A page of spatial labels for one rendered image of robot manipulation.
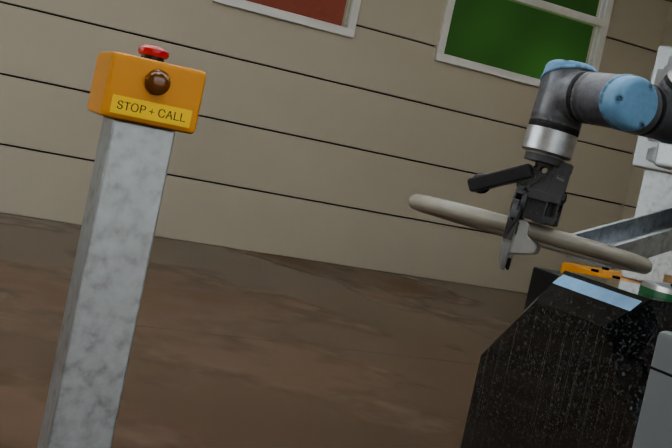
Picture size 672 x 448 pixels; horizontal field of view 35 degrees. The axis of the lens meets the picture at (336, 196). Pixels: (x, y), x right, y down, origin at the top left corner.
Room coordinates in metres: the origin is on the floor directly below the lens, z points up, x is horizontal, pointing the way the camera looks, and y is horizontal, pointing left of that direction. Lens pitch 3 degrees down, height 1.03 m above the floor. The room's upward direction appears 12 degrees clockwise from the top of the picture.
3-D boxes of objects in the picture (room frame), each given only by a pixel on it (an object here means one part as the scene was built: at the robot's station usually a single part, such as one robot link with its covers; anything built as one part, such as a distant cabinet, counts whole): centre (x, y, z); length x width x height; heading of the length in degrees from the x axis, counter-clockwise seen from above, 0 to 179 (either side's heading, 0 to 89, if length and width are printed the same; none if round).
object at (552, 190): (1.89, -0.35, 1.02); 0.09 x 0.08 x 0.12; 73
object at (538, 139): (1.90, -0.35, 1.10); 0.10 x 0.09 x 0.05; 163
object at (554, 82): (1.90, -0.36, 1.19); 0.10 x 0.09 x 0.12; 33
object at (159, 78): (1.31, 0.24, 1.05); 0.03 x 0.02 x 0.03; 112
